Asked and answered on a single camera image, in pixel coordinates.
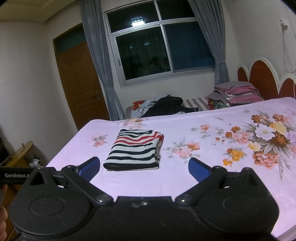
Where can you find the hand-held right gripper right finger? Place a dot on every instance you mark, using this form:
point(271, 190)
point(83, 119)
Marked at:
point(197, 170)

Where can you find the stack of folded pink blankets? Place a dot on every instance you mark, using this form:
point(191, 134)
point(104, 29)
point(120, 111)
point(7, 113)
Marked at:
point(240, 95)

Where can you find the person's left hand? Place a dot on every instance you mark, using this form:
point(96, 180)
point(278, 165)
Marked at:
point(2, 220)

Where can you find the red and white headboard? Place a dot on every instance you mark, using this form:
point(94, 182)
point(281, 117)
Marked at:
point(262, 78)

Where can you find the crumpled white paper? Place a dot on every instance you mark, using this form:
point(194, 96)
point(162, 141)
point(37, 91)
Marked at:
point(35, 163)

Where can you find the colourful printed pillow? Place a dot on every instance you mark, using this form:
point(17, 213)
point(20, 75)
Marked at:
point(217, 104)

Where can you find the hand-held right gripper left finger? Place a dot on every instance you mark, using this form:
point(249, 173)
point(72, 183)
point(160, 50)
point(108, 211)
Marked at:
point(89, 168)

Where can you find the brown wooden door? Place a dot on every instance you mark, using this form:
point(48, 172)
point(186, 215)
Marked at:
point(78, 88)

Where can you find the striped knit sweater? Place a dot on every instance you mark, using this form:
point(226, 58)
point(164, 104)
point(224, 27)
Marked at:
point(134, 150)

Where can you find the grey curtain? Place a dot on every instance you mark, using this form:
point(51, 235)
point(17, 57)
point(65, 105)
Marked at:
point(99, 58)
point(212, 34)

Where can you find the striped bed sheet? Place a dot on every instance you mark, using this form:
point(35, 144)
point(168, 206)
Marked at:
point(196, 102)

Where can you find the light blue clothes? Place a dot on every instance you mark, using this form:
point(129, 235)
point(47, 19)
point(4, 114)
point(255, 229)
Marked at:
point(138, 111)

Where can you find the sliding glass window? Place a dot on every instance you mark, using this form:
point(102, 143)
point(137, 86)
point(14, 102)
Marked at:
point(143, 53)

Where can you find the pile of dark clothes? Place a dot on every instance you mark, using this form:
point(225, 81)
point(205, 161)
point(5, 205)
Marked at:
point(166, 105)

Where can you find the floral pink bed sheet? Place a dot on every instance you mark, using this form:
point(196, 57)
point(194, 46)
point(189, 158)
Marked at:
point(208, 148)

